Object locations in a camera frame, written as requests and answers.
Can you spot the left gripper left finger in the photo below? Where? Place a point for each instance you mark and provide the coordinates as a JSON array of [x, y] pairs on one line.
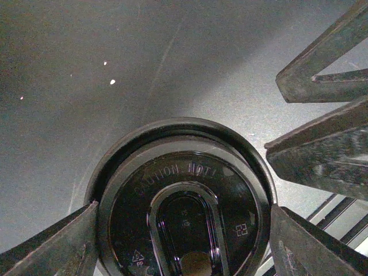
[[66, 248]]

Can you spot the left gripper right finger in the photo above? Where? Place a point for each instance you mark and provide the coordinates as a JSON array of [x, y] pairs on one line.
[[301, 248]]

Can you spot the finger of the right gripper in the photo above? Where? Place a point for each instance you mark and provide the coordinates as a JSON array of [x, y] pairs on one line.
[[301, 80], [328, 153]]

